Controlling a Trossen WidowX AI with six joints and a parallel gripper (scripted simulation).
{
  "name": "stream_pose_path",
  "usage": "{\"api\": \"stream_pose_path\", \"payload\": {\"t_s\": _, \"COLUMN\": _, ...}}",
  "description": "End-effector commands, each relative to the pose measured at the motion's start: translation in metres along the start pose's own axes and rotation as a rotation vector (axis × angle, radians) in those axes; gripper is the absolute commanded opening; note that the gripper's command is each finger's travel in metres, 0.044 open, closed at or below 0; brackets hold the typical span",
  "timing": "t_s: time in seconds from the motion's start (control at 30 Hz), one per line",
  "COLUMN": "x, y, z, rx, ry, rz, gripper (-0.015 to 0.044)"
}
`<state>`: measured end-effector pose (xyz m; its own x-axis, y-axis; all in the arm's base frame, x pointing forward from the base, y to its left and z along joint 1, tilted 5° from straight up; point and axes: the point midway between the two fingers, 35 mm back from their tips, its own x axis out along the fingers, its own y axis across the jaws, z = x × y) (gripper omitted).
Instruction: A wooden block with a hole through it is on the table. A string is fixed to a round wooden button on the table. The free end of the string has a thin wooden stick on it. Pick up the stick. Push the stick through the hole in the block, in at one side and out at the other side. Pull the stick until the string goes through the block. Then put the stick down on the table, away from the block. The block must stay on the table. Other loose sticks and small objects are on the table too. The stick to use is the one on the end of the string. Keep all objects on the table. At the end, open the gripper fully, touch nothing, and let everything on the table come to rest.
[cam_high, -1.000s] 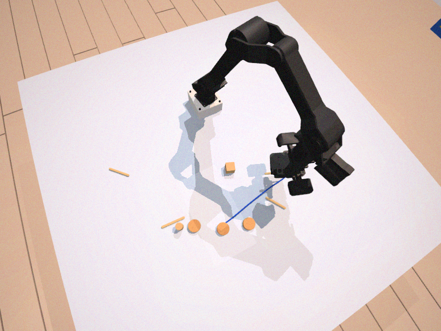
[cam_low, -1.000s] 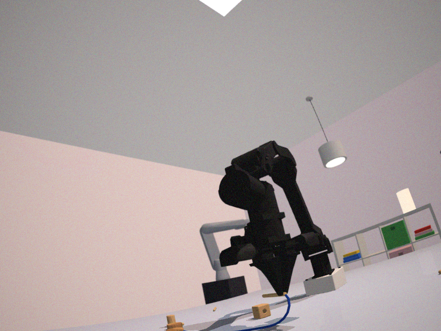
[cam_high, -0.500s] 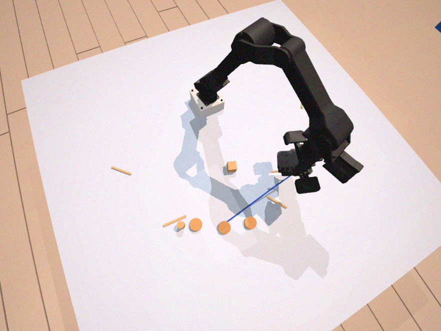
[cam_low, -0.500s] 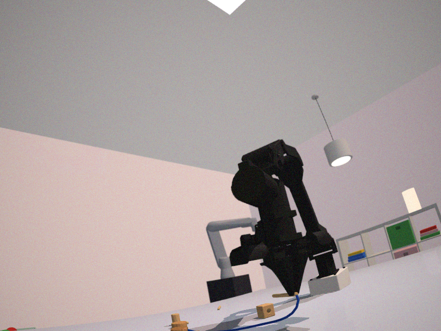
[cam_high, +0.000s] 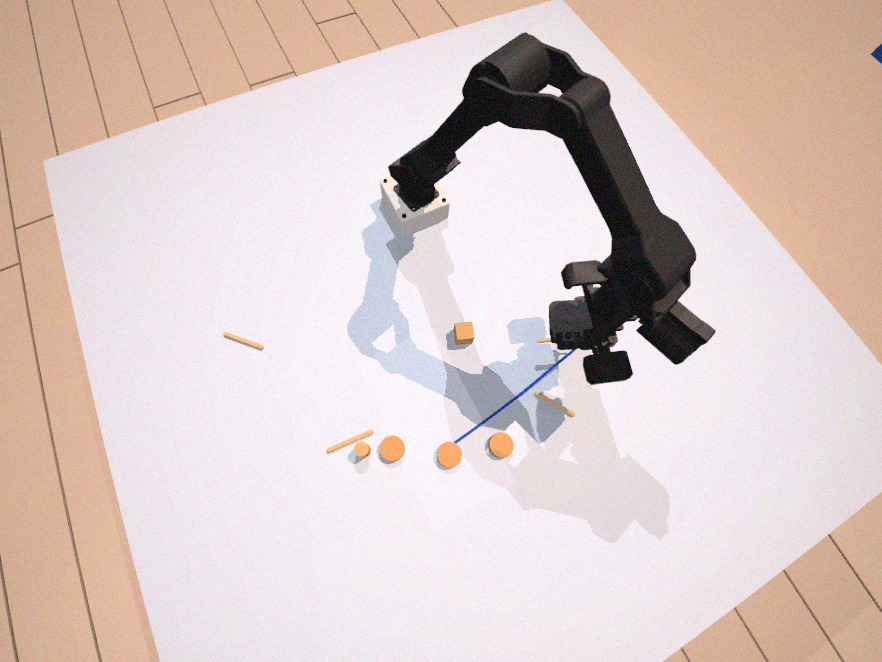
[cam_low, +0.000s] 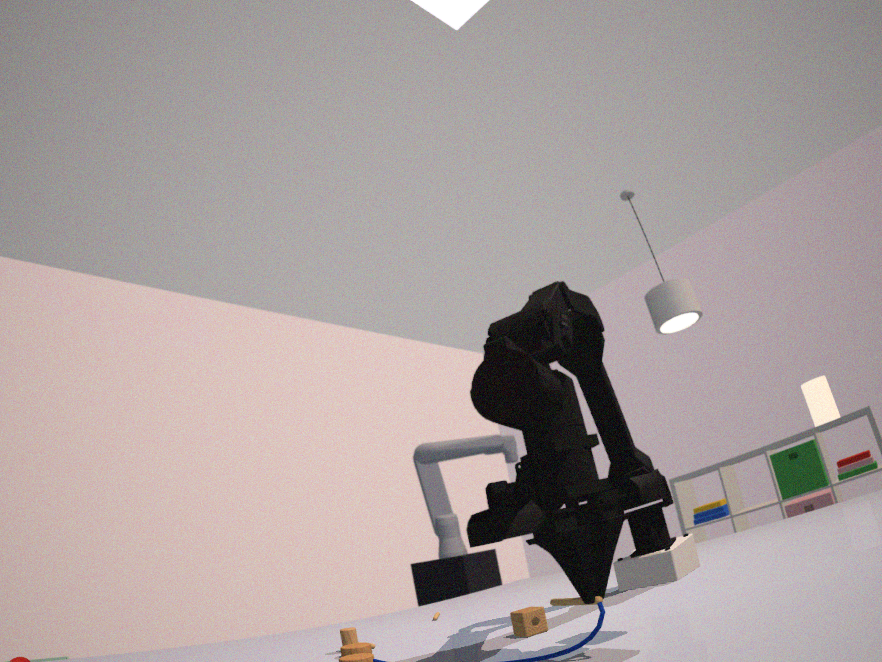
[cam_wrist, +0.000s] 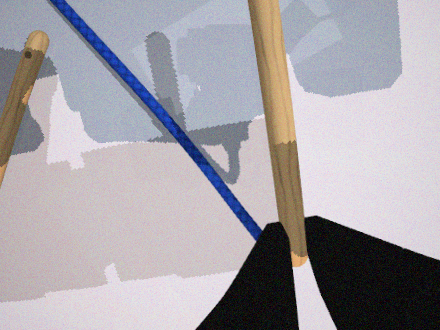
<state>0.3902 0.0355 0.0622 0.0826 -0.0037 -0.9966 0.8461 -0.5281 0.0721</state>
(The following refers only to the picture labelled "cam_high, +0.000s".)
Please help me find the round wooden disc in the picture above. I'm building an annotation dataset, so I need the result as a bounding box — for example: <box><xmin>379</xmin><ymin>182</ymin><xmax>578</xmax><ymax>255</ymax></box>
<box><xmin>488</xmin><ymin>433</ymin><xmax>514</xmax><ymax>458</ymax></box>
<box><xmin>379</xmin><ymin>436</ymin><xmax>405</xmax><ymax>461</ymax></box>

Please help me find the light wooden block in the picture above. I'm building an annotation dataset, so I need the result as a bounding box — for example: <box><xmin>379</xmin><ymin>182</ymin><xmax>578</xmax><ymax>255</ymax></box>
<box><xmin>453</xmin><ymin>322</ymin><xmax>475</xmax><ymax>345</ymax></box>

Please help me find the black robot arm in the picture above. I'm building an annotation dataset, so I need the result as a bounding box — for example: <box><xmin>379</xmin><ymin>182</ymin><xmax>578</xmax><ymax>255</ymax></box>
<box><xmin>388</xmin><ymin>33</ymin><xmax>716</xmax><ymax>365</ymax></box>

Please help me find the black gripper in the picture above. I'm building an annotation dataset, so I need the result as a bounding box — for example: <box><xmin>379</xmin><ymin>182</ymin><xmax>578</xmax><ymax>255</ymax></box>
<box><xmin>561</xmin><ymin>260</ymin><xmax>638</xmax><ymax>385</ymax></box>

